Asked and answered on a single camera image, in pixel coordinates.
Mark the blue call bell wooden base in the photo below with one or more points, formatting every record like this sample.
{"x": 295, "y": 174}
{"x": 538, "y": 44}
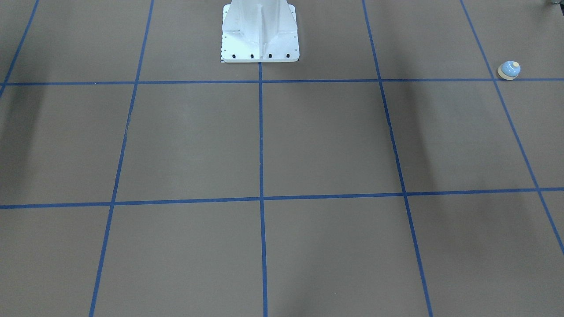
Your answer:
{"x": 509, "y": 70}

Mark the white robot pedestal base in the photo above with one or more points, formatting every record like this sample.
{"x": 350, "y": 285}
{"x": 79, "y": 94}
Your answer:
{"x": 259, "y": 31}

